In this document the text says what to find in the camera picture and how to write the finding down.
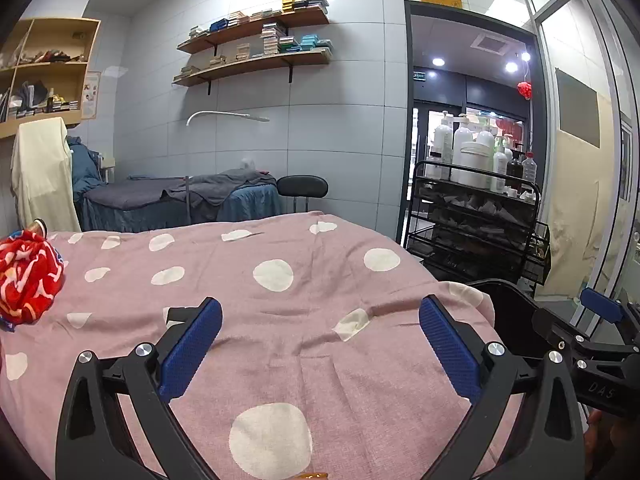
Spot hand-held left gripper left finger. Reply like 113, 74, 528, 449
56, 297, 223, 480

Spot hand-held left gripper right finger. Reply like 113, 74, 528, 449
419, 294, 586, 480

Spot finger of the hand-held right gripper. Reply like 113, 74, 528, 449
580, 287, 640, 341
532, 307, 640, 368

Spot dark brown trash bin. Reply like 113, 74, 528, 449
467, 278, 561, 361

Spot person's right hand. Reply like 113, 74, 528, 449
586, 407, 626, 463

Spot pink polka dot blanket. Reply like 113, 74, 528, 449
0, 210, 526, 480

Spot paper covered glass partition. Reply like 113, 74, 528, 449
520, 0, 640, 326

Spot grey blanket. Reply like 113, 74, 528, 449
167, 167, 277, 208

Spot red patterned cloth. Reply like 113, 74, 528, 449
0, 230, 67, 328

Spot cluster of toiletry bottles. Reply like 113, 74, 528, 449
429, 111, 541, 196

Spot black stool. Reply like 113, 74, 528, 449
276, 175, 329, 213

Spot cream cloth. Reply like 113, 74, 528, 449
11, 117, 82, 233

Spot white floor lamp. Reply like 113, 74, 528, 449
185, 110, 271, 226

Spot ceiling air vent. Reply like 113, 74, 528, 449
471, 32, 512, 56

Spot wooden cubby cabinet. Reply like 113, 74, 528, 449
0, 17, 101, 138

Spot row of small boxes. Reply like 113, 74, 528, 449
187, 0, 330, 41

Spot black wire rolling cart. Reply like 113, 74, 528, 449
405, 160, 551, 286

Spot black door frame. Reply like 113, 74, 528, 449
395, 0, 546, 261

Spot wall poster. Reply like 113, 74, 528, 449
82, 71, 102, 120

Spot wooden wall shelf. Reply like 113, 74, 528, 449
176, 7, 331, 56
172, 50, 333, 96

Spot wooden wall shelves with boxes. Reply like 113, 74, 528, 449
175, 22, 333, 81

